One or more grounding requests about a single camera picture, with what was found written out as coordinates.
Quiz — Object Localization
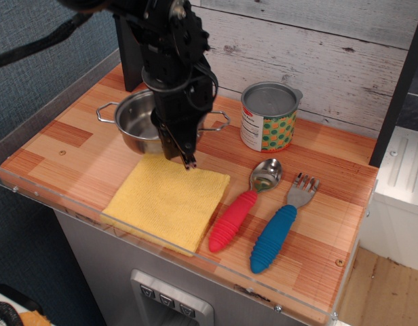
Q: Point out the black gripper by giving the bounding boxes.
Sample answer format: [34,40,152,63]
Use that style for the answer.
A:
[142,64,219,170]

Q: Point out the orange object bottom left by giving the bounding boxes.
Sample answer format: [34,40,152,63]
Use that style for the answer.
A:
[19,311,52,326]

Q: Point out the black braided cable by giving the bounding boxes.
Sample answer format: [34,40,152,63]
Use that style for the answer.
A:
[0,13,94,71]

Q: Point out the yellow dish towel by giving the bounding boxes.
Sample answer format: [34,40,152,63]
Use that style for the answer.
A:
[100,154,230,257]

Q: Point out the black vertical post right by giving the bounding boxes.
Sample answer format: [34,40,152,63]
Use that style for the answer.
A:
[368,24,418,168]

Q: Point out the black vertical post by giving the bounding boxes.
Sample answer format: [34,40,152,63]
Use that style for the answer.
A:
[113,15,143,92]
[368,24,418,168]

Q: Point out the silver button control panel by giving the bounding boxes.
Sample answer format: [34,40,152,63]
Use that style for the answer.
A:
[130,269,215,325]

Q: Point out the black vertical post left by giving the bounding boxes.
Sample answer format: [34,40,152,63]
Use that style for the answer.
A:
[113,15,143,92]

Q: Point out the small stainless steel pot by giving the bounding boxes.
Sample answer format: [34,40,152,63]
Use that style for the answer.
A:
[96,90,230,153]

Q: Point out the blue handled fork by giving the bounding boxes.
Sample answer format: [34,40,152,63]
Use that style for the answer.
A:
[250,173,320,274]

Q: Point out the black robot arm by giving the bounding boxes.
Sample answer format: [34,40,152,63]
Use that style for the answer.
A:
[61,1,219,169]

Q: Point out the toy food can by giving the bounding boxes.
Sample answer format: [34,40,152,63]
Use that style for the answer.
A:
[240,81,303,153]

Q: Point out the red handled spoon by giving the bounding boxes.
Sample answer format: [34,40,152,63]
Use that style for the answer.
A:
[208,158,283,253]

